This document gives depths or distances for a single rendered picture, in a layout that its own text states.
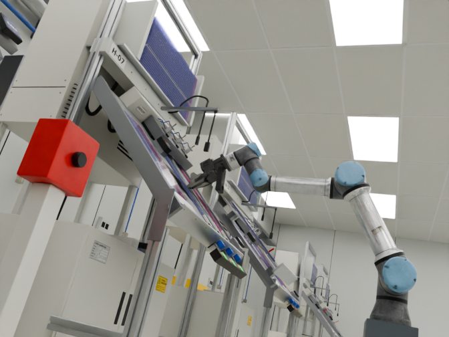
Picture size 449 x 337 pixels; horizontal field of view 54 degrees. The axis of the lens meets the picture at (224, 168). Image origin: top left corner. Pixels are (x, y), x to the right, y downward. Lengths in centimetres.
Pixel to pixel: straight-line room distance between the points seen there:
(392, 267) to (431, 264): 784
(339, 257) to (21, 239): 871
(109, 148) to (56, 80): 40
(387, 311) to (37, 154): 134
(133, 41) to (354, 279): 801
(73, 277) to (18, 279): 44
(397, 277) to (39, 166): 124
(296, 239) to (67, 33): 821
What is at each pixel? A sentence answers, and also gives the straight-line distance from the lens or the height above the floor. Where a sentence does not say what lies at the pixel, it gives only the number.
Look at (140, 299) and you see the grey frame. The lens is 134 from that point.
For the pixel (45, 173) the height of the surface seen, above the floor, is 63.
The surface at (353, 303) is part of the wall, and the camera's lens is 939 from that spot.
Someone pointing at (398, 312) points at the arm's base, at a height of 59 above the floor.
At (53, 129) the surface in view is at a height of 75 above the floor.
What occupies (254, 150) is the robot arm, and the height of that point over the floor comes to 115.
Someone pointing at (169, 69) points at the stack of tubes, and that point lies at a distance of 224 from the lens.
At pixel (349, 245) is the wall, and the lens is 963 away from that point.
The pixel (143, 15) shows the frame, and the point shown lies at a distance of 214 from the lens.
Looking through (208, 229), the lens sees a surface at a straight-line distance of 163.
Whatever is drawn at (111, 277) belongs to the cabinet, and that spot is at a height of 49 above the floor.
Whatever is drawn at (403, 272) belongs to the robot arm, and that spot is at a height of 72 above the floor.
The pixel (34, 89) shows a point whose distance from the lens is 205.
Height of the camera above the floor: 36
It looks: 21 degrees up
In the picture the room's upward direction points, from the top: 13 degrees clockwise
